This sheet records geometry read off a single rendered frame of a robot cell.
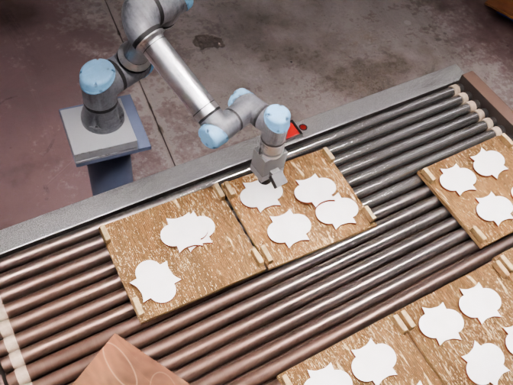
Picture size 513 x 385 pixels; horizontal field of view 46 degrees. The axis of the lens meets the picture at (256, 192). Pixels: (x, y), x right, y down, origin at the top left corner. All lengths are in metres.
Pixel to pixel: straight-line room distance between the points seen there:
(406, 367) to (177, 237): 0.78
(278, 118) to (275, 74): 2.09
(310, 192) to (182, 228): 0.45
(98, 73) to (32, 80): 1.69
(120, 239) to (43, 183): 1.38
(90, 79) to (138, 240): 0.55
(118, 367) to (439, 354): 0.91
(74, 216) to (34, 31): 2.20
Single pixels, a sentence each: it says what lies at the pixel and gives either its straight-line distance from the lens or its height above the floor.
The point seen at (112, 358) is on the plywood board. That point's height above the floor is 1.04.
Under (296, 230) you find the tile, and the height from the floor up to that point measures 0.95.
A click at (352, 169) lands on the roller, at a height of 0.91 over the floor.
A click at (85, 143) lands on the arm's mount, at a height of 0.92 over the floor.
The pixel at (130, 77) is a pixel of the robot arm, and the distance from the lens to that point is 2.11.
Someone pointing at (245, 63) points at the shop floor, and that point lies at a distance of 3.81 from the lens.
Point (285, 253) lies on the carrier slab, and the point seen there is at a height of 0.94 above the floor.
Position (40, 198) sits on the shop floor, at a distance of 3.18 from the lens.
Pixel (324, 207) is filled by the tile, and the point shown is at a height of 0.95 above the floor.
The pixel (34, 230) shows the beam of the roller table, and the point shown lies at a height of 0.91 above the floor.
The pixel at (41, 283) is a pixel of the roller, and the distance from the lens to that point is 1.89.
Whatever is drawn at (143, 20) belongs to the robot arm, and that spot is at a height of 1.49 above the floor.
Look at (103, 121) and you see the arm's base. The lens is 2.15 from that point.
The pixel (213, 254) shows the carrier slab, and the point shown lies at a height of 0.94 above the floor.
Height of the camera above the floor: 2.57
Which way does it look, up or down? 54 degrees down
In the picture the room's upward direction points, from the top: 11 degrees clockwise
